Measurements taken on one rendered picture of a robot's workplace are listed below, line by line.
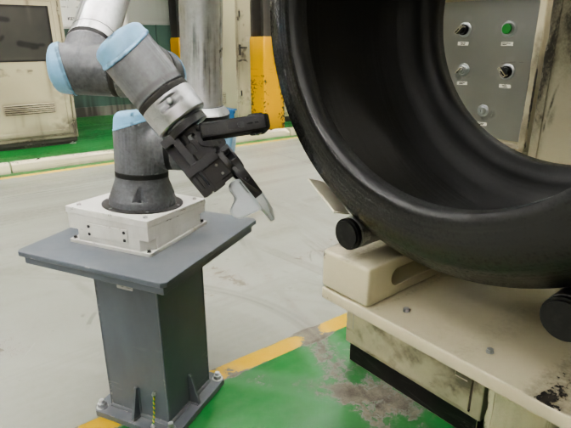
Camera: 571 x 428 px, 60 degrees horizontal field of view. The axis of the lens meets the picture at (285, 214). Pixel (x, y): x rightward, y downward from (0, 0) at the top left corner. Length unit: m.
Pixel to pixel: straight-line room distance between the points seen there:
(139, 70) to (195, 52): 0.55
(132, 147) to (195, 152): 0.61
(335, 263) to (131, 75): 0.41
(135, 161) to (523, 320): 1.04
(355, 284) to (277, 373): 1.24
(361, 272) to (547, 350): 0.24
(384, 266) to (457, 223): 0.20
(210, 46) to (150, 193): 0.43
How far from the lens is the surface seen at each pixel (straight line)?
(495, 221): 0.48
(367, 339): 1.83
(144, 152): 1.40
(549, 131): 0.90
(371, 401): 1.80
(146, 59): 0.80
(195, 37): 1.33
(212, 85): 1.35
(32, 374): 2.10
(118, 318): 1.59
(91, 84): 0.96
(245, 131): 0.80
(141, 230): 1.36
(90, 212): 1.46
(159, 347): 1.54
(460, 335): 0.66
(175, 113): 0.78
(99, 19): 1.03
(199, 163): 0.78
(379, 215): 0.57
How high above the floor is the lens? 1.15
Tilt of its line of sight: 19 degrees down
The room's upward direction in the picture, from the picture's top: straight up
